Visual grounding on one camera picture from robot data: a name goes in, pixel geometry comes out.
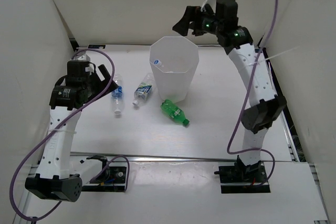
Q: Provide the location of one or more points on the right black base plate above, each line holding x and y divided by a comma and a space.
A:
236, 178

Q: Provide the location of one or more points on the clear bottle white green label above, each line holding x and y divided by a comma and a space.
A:
144, 90

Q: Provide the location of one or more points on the clear bottle red blue label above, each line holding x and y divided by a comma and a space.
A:
160, 66

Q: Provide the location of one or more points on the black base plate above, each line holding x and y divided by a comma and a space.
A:
113, 179
236, 178

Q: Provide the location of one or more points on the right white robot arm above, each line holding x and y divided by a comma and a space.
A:
262, 105

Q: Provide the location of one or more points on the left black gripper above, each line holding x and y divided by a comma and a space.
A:
105, 73

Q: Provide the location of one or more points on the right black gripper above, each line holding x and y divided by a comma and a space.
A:
191, 14

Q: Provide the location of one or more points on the green plastic bottle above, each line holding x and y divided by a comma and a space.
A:
175, 113

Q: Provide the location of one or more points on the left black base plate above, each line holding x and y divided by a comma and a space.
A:
113, 179

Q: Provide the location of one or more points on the white octagonal plastic bin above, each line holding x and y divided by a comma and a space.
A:
180, 55

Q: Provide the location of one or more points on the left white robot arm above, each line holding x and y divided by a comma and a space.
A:
56, 178

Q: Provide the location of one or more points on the aluminium rail bar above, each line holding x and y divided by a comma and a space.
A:
151, 158

